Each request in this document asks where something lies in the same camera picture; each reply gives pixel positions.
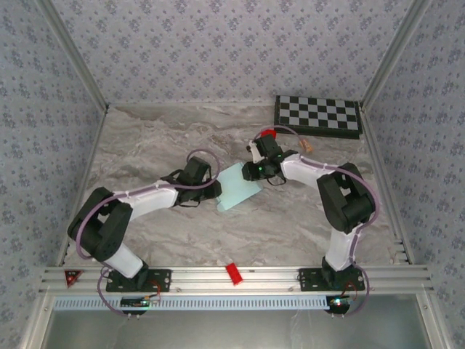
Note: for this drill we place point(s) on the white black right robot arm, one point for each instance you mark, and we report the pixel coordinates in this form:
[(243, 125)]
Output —
[(345, 203)]

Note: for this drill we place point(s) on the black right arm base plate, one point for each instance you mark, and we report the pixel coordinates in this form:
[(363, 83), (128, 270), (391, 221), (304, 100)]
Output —
[(309, 280)]

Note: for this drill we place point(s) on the red rectangular toy brick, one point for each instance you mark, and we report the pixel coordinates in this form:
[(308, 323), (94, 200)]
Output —
[(234, 273)]

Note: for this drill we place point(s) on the red triangle sign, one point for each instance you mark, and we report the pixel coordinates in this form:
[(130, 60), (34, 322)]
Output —
[(72, 277)]

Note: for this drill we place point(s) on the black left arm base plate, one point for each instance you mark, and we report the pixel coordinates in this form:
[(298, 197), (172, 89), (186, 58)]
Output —
[(160, 280)]

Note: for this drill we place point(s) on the wooden block with tiger print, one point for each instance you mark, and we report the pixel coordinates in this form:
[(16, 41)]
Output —
[(308, 147)]

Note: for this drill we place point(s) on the aluminium frame post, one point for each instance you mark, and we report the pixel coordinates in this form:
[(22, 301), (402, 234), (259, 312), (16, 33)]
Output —
[(72, 54), (396, 54)]

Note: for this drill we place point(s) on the black grey chessboard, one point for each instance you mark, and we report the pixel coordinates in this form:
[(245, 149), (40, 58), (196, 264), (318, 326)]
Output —
[(318, 116)]

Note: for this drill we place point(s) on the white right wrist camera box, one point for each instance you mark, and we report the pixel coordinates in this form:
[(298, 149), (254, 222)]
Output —
[(255, 151)]

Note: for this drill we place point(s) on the light blue cloth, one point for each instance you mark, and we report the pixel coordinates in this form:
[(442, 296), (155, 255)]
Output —
[(236, 189)]

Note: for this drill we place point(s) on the aluminium side rail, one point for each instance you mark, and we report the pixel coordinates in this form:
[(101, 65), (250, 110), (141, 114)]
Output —
[(81, 174), (387, 189)]

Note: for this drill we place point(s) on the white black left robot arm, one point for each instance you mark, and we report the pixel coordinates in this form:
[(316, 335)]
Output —
[(101, 225)]

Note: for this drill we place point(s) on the aluminium mounting rail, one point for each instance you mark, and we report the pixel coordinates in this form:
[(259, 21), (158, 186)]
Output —
[(203, 280)]

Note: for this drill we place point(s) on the red curved toy brick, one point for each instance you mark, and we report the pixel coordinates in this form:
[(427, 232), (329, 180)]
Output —
[(270, 131)]

